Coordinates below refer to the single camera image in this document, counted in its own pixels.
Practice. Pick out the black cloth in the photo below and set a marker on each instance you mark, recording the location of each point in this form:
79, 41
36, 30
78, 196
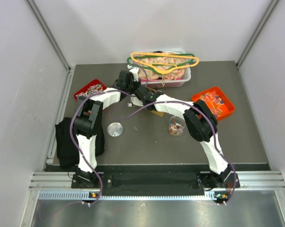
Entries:
67, 152

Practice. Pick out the gold candy tin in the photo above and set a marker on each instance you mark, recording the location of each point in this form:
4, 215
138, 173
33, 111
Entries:
161, 114

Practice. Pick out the yellow clothes hanger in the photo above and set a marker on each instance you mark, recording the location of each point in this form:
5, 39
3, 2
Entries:
163, 63

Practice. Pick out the red candy tray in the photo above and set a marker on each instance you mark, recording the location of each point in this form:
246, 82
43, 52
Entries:
93, 87

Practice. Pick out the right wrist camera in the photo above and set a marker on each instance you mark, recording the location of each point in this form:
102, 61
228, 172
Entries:
135, 101

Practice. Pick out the floral fabric item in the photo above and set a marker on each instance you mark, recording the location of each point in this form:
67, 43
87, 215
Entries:
160, 65

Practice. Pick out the orange candy tray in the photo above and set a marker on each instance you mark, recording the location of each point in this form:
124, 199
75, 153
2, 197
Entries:
218, 103

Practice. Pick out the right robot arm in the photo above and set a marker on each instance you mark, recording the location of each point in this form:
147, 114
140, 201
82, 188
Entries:
202, 127

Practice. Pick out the silver jar lid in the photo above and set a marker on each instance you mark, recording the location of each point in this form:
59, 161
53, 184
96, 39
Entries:
115, 129

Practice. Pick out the green clothes hanger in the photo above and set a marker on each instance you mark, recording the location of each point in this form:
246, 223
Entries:
156, 62

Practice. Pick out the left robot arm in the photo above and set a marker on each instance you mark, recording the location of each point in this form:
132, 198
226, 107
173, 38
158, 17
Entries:
86, 130

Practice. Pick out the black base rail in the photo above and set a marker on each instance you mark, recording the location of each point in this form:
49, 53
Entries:
149, 180

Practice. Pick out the white plastic basket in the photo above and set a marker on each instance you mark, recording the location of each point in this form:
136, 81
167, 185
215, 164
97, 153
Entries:
193, 61

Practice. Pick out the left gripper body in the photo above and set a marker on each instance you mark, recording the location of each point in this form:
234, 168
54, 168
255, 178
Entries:
133, 86

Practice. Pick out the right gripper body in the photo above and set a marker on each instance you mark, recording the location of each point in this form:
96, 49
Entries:
144, 103

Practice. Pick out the clear glass jar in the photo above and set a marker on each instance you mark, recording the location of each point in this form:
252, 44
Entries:
176, 126

